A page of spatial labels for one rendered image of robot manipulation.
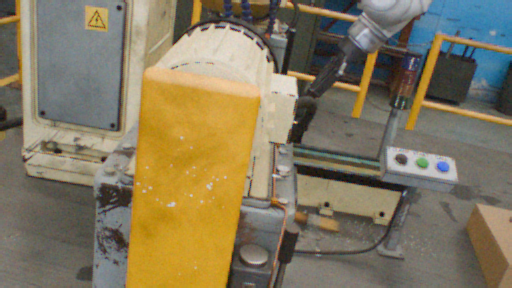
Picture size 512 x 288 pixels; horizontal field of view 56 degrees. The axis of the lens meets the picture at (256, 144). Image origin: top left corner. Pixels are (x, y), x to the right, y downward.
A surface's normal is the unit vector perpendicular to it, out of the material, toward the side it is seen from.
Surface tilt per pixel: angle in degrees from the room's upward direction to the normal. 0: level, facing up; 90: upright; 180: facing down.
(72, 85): 90
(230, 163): 90
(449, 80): 90
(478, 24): 90
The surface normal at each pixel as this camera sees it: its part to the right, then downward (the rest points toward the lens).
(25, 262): 0.17, -0.90
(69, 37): -0.05, 0.40
